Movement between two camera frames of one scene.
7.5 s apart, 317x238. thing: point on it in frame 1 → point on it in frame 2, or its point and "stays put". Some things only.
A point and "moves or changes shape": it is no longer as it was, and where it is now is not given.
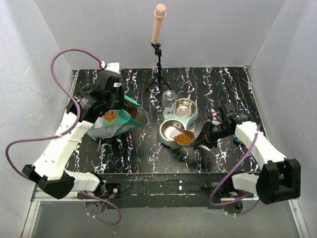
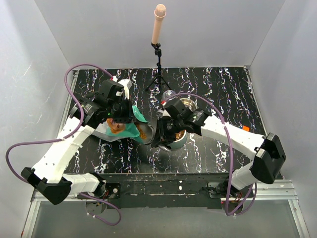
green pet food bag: x=118 y=121 moves or changes shape
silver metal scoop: x=186 y=138 → x=147 y=133
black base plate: x=162 y=190 stays put
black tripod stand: x=158 y=52 stays put
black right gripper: x=207 y=140 → x=161 y=134
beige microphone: x=160 y=12 stays put
